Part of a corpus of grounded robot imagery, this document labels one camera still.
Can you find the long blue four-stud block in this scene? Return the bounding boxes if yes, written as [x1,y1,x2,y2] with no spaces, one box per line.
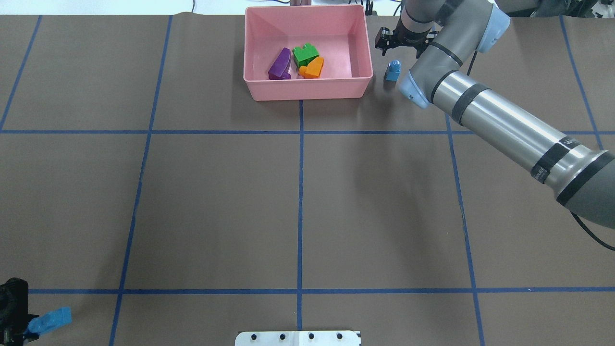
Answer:
[25,307,73,336]

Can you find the purple sloped block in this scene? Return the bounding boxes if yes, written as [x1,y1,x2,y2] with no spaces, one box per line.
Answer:
[268,47,292,80]

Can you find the small blue block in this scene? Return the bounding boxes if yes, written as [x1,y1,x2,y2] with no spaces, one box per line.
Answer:
[384,60,401,82]

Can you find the pink plastic box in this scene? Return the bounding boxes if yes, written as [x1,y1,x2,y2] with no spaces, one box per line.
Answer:
[243,5,373,101]

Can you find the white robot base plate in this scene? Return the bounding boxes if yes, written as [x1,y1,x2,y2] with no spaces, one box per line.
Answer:
[234,330,362,346]

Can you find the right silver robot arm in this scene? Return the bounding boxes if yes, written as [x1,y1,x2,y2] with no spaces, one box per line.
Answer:
[375,0,615,228]

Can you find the green two-stud block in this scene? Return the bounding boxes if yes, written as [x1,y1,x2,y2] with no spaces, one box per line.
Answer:
[291,42,320,68]

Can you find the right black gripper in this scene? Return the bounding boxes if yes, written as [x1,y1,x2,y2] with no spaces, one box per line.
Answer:
[375,26,438,57]

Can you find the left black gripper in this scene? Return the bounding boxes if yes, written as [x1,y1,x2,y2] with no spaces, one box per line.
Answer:
[0,278,39,346]

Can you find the orange sloped block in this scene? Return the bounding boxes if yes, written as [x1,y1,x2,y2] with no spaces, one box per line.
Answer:
[298,56,324,79]

